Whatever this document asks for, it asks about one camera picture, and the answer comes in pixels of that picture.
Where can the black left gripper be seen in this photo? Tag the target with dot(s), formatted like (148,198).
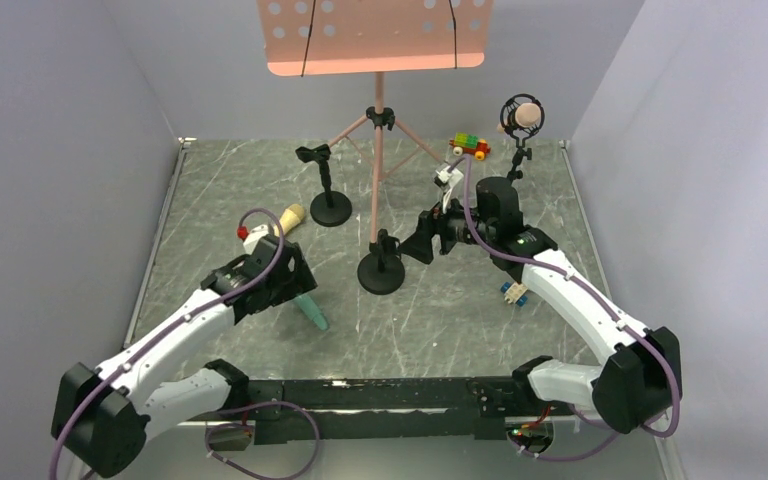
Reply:
(289,281)

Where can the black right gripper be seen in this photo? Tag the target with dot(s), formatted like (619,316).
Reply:
(437,230)

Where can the teal microphone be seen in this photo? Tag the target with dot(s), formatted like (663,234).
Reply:
(312,311)

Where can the black round-base mic stand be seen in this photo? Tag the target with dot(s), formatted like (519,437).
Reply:
(381,271)
(329,208)

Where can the black tripod microphone stand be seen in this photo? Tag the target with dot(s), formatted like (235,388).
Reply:
(522,152)

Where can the pink microphone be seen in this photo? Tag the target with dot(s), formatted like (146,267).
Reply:
(523,116)

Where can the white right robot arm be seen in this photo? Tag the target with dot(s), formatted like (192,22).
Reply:
(638,374)

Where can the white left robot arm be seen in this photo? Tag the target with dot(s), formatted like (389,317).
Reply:
(105,415)

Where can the pink music stand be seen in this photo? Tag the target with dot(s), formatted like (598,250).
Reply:
(311,38)

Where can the yellow microphone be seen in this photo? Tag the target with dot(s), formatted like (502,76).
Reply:
(292,217)

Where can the white blue toy block car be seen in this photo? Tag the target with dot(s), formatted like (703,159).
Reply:
(514,293)

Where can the colourful toy block train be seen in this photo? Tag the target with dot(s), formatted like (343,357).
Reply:
(467,144)

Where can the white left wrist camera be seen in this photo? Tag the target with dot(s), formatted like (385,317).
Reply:
(251,236)

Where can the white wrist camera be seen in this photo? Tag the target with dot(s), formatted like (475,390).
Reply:
(251,236)
(447,178)

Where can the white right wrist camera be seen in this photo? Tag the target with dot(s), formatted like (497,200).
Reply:
(447,178)

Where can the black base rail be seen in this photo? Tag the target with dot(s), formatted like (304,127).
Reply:
(483,408)

